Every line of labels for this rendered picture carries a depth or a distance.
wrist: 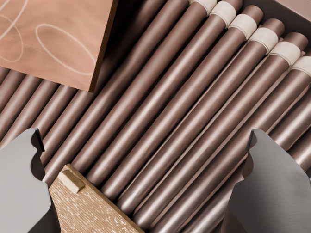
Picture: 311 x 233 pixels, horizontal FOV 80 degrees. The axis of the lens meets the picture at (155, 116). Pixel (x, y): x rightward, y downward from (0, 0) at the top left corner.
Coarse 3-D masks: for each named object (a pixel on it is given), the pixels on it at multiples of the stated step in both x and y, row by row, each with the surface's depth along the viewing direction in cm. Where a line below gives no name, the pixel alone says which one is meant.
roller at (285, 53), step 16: (288, 48) 35; (304, 48) 36; (272, 64) 36; (288, 64) 36; (256, 80) 37; (272, 80) 36; (240, 96) 38; (256, 96) 37; (224, 112) 39; (240, 112) 37; (208, 128) 40; (224, 128) 38; (208, 144) 38; (192, 160) 39; (176, 176) 40; (192, 176) 40; (160, 192) 41; (176, 192) 40; (144, 208) 42; (160, 208) 41; (144, 224) 41
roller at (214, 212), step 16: (304, 96) 36; (288, 112) 37; (304, 112) 35; (288, 128) 36; (304, 128) 35; (288, 144) 36; (240, 176) 37; (224, 192) 38; (208, 208) 39; (224, 208) 38; (192, 224) 40; (208, 224) 38
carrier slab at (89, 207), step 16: (80, 176) 44; (64, 192) 44; (80, 192) 43; (96, 192) 42; (64, 208) 44; (80, 208) 43; (96, 208) 42; (112, 208) 41; (64, 224) 44; (80, 224) 43; (96, 224) 42; (112, 224) 41; (128, 224) 40
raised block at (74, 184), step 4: (60, 172) 41; (64, 172) 41; (68, 172) 42; (60, 176) 41; (64, 176) 41; (68, 176) 41; (72, 176) 42; (64, 180) 41; (68, 180) 40; (72, 180) 41; (76, 180) 42; (80, 180) 42; (64, 184) 41; (68, 184) 40; (72, 184) 40; (76, 184) 41; (80, 184) 41; (84, 184) 42; (68, 188) 40; (72, 188) 40; (76, 188) 40; (80, 188) 41; (76, 192) 40
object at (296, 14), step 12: (252, 0) 37; (264, 0) 35; (276, 0) 34; (288, 0) 33; (300, 0) 33; (264, 12) 38; (276, 12) 36; (288, 12) 34; (300, 12) 33; (288, 24) 36; (300, 24) 34
